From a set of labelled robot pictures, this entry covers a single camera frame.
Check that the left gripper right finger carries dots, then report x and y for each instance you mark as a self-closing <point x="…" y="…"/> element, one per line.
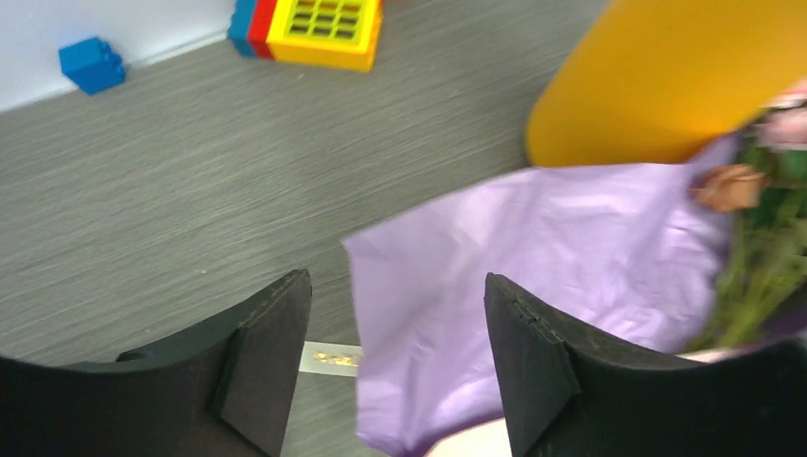
<point x="570" y="389"/>

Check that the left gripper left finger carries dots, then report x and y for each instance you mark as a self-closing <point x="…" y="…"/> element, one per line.
<point x="221" y="387"/>

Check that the beige ribbon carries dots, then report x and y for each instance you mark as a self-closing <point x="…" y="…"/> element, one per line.
<point x="330" y="359"/>

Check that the pink flower bouquet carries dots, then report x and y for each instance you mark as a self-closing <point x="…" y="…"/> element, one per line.
<point x="692" y="260"/>

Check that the yellow vase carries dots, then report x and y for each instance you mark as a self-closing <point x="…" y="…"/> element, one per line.
<point x="655" y="81"/>

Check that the blue cube block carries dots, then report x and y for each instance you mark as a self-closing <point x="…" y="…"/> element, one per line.
<point x="92" y="65"/>

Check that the yellow toy block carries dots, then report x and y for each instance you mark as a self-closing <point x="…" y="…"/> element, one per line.
<point x="338" y="34"/>

